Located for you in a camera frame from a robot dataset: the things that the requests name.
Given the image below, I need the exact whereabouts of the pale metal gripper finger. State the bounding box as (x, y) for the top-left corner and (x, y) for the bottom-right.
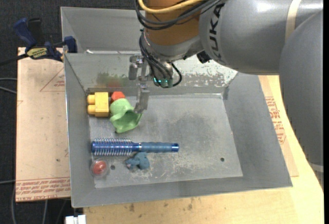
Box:
(128, 55), (142, 81)
(134, 84), (151, 114)

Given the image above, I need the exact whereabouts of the light green plastic cup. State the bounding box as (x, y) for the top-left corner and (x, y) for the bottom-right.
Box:
(109, 98), (143, 134)

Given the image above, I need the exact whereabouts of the orange-red toy block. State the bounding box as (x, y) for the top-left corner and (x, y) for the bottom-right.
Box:
(110, 91), (126, 103)

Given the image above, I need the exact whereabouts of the yellow toy building block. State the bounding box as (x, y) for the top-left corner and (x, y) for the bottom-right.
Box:
(86, 91), (110, 118)

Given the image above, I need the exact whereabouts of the blue round hairbrush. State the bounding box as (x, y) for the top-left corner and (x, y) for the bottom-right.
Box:
(90, 137), (180, 156)

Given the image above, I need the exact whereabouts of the blue-grey toy animal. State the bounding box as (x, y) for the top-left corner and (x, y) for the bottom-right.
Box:
(124, 152), (151, 171)

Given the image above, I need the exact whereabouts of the grey metal bin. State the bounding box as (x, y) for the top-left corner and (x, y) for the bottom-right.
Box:
(60, 6), (294, 209)

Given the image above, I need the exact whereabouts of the red ball in clear shell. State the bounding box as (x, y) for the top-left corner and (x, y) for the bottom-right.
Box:
(89, 158), (109, 178)

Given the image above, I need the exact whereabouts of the brown cardboard board red print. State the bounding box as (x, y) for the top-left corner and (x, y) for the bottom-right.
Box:
(15, 47), (300, 203)

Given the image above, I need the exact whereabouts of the black cylinder on white bracket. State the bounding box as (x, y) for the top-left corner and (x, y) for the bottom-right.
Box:
(196, 50), (214, 64)

